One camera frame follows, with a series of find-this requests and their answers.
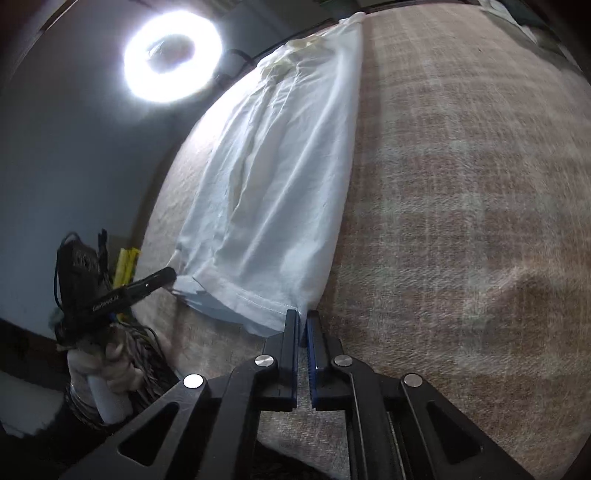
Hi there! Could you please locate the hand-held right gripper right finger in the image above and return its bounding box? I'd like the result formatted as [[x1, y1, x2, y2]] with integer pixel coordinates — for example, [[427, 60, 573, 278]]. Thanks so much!
[[305, 309, 536, 480]]

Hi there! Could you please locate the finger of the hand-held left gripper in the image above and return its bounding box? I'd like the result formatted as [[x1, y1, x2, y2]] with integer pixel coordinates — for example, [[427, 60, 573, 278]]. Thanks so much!
[[124, 267, 179, 302]]

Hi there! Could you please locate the yellow plastic object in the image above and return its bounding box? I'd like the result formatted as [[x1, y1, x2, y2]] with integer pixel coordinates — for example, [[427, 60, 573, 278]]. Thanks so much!
[[113, 247, 141, 324]]

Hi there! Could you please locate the ring light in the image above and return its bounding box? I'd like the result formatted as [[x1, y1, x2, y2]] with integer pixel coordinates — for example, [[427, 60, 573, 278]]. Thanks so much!
[[123, 6, 223, 104]]

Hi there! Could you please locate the plaid blanket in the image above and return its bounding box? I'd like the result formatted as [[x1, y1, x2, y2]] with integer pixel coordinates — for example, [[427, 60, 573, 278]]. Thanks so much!
[[134, 0, 591, 480]]

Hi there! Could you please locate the person's left hand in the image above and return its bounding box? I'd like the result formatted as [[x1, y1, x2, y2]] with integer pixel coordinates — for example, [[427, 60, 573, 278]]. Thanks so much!
[[66, 329, 145, 409]]

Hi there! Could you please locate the dark cloth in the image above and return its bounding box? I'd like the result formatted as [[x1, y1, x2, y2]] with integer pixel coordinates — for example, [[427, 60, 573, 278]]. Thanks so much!
[[478, 0, 557, 44]]

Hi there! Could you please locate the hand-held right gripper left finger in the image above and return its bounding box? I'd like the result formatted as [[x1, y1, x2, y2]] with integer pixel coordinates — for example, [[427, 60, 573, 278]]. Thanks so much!
[[60, 309, 301, 480]]

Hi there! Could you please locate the white shirt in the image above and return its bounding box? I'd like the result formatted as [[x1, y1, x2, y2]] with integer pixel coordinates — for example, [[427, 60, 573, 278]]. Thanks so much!
[[167, 11, 366, 337]]

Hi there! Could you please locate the black cable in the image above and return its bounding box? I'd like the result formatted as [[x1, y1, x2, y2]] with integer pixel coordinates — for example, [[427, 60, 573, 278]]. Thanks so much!
[[213, 46, 262, 85]]

